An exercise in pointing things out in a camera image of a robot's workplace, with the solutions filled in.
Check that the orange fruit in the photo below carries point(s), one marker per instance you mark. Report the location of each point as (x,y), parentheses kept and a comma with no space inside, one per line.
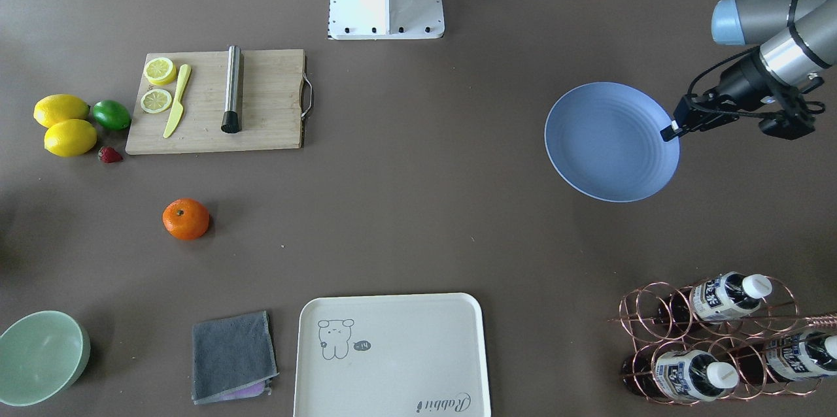
(186,219)

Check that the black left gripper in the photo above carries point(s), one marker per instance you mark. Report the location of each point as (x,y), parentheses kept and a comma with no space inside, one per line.
(737,83)

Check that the cream serving tray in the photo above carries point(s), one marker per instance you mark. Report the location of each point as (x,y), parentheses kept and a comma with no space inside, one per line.
(392,355)

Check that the lemon slice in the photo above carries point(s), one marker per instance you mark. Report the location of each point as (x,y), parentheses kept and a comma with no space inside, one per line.
(160,71)
(155,101)

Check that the blue plate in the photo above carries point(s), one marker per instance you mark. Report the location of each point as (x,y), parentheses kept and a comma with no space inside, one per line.
(603,139)

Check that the copper wire bottle rack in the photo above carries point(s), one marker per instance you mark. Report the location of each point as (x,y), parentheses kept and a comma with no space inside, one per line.
(736,340)

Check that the red strawberry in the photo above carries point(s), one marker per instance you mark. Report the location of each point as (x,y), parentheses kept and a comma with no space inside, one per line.
(107,154)

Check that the lemon slice lower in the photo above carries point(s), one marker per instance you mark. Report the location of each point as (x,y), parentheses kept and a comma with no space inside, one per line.
(155,101)

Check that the mint green bowl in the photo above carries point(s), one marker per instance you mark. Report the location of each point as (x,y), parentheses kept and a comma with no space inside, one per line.
(42,354)

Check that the yellow lemon far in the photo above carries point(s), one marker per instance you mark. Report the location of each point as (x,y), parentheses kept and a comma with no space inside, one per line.
(58,107)

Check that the yellow lemon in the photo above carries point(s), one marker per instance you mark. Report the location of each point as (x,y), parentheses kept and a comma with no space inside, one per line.
(58,107)
(70,138)

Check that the yellow lemon near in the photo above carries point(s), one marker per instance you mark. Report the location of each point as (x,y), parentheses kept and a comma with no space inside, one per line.
(70,138)

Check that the green lime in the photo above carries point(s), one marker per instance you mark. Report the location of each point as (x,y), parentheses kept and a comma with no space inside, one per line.
(111,115)

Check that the wooden cutting board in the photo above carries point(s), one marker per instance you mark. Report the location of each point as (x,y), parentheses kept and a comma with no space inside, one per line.
(270,109)

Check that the dark sauce bottle three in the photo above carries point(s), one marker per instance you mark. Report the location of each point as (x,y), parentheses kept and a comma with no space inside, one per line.
(796,357)

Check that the dark sauce bottle one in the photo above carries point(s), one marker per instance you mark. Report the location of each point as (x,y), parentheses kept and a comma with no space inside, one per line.
(726,297)

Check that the lemon slice upper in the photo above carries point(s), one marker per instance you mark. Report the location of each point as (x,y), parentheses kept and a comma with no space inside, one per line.
(160,71)

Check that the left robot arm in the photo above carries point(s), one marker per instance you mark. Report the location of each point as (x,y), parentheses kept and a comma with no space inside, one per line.
(791,42)

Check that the grey folded cloth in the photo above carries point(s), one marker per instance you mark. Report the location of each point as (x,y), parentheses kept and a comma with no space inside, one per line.
(232,358)

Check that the yellow plastic knife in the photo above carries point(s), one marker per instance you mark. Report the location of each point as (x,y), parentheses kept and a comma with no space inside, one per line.
(177,107)

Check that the dark sauce bottle two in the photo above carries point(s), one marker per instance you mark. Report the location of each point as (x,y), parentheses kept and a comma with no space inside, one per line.
(679,377)

